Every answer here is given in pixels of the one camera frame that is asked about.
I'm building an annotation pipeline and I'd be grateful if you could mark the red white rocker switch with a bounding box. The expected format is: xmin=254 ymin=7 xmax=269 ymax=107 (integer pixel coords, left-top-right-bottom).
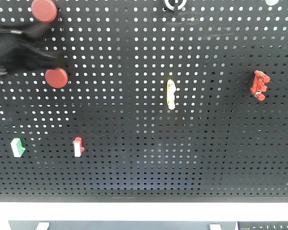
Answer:
xmin=72 ymin=137 xmax=85 ymax=157

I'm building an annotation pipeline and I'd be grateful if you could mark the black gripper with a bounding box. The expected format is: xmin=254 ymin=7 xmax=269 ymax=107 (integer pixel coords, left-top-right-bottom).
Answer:
xmin=0 ymin=23 xmax=62 ymax=77

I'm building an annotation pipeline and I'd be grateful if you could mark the green white rocker switch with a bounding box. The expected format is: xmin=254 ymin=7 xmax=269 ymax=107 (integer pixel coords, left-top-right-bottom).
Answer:
xmin=10 ymin=138 xmax=25 ymax=158

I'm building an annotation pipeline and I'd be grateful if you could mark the yellow toggle switch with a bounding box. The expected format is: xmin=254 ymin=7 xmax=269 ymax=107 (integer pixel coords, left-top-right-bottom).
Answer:
xmin=167 ymin=80 xmax=177 ymax=110

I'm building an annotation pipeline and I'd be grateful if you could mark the black perforated pegboard panel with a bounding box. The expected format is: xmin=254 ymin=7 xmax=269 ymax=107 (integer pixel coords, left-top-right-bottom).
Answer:
xmin=0 ymin=0 xmax=288 ymax=202

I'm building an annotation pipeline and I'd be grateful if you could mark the red toggle switch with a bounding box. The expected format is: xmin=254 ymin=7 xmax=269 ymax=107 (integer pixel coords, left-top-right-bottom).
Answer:
xmin=250 ymin=70 xmax=271 ymax=101

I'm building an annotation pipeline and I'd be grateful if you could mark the desk height control panel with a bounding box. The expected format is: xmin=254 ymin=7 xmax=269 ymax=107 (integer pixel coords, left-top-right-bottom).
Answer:
xmin=238 ymin=221 xmax=288 ymax=230

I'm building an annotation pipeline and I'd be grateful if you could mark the white standing desk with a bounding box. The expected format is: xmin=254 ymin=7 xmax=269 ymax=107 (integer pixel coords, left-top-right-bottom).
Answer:
xmin=0 ymin=202 xmax=288 ymax=230

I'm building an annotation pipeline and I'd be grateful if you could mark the red push button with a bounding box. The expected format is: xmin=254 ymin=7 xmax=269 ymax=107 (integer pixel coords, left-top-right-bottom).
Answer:
xmin=45 ymin=68 xmax=68 ymax=88
xmin=31 ymin=0 xmax=58 ymax=23

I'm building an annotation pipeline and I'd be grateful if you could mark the silver round knob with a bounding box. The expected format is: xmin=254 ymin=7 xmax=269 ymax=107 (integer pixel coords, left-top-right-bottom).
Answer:
xmin=265 ymin=0 xmax=279 ymax=6

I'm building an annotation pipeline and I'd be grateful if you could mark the black white rotary selector switch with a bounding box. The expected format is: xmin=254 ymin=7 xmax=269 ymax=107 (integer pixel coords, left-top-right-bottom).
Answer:
xmin=163 ymin=0 xmax=187 ymax=15

